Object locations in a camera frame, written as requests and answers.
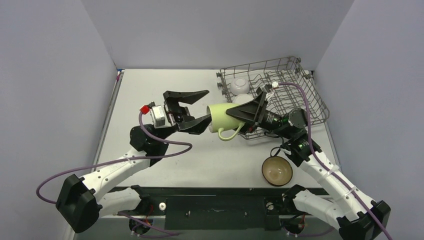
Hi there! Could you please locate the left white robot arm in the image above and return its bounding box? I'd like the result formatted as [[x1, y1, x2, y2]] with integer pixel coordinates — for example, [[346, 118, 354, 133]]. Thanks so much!
[[55, 90, 212, 233]]

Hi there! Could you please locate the plain white bowl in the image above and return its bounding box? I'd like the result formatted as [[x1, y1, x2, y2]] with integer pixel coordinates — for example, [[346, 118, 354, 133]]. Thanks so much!
[[229, 77, 250, 96]]

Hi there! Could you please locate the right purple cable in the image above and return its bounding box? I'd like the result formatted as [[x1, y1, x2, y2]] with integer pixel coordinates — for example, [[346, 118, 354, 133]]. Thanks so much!
[[278, 82, 393, 240]]

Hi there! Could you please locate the grey wire dish rack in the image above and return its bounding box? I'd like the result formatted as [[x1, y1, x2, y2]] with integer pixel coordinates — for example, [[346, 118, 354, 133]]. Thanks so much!
[[216, 56, 330, 126]]

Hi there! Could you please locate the black front mounting rail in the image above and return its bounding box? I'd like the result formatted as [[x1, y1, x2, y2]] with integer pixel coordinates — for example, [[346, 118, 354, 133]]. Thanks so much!
[[124, 185, 302, 231]]

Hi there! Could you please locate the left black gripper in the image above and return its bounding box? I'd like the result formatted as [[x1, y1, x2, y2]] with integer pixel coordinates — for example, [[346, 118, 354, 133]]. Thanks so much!
[[156, 91, 217, 144]]

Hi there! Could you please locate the white scalloped black-rimmed dish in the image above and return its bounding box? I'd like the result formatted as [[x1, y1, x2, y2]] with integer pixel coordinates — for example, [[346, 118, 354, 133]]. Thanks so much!
[[232, 93, 254, 105]]

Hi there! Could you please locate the brown black-rimmed bowl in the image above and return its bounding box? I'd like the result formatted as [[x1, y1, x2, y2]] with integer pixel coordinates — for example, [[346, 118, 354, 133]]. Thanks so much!
[[261, 156, 293, 187]]

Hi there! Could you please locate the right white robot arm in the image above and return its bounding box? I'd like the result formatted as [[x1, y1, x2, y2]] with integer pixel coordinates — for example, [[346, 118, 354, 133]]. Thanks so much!
[[226, 93, 391, 240]]

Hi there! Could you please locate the green mug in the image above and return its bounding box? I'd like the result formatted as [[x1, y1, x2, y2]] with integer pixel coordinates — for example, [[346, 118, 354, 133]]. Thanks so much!
[[206, 103, 245, 142]]

